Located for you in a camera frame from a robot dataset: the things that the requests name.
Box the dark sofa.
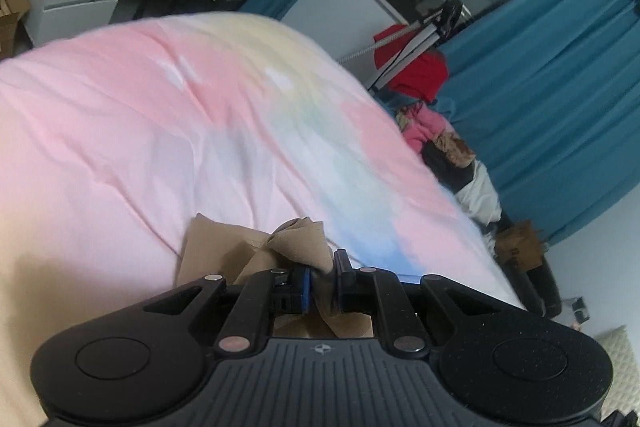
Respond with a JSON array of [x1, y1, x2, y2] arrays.
[[480, 207, 563, 320]]

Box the braided white hose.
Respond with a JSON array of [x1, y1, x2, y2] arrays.
[[335, 34, 396, 65]]

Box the tan patterned cloth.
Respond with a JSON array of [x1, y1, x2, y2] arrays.
[[432, 132, 476, 168]]

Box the red garment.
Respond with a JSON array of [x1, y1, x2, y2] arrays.
[[372, 24, 451, 102]]

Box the cream textured cushion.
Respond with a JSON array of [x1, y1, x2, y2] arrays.
[[597, 324, 640, 413]]

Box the cardboard boxes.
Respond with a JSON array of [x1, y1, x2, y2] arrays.
[[0, 0, 31, 58]]

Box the brown paper bag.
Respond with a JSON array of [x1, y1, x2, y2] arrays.
[[492, 221, 548, 273]]

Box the white tripod with phone holder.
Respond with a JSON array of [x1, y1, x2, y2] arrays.
[[367, 0, 466, 90]]

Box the wide blue curtain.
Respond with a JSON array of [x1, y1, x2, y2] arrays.
[[435, 0, 640, 248]]

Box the bed with pastel duvet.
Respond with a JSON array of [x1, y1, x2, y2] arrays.
[[0, 11, 528, 427]]

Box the teal blanket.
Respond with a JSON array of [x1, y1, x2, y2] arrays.
[[380, 87, 457, 128]]

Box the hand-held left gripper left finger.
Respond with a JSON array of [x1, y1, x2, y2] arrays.
[[135, 267, 314, 353]]

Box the pink clothes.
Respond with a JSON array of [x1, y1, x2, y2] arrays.
[[400, 102, 448, 152]]

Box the black clothes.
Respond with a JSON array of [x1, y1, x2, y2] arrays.
[[422, 139, 476, 192]]

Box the tan t-shirt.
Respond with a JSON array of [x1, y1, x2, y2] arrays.
[[177, 213, 376, 340]]

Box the white clothes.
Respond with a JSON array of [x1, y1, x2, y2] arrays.
[[455, 159, 503, 225]]

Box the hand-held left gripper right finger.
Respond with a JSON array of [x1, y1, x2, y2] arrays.
[[332, 249, 506, 353]]

